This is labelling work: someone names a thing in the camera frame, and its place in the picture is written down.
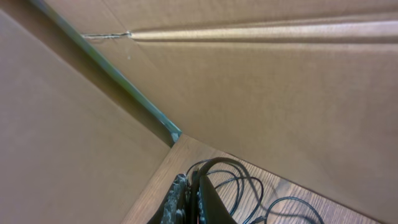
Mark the colourful strip behind cardboard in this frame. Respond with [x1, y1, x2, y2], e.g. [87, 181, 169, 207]
[30, 0, 182, 143]

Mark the cardboard strip at table edge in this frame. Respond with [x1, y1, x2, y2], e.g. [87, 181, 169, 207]
[49, 0, 397, 223]

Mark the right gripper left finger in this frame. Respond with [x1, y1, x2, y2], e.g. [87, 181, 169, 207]
[147, 174, 190, 224]

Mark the black usb cable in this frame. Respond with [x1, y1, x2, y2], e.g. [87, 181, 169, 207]
[185, 157, 326, 224]

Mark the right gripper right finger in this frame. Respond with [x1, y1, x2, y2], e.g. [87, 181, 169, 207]
[197, 176, 237, 224]

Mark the cardboard wall left panel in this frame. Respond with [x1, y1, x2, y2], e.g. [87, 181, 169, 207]
[1, 11, 170, 223]

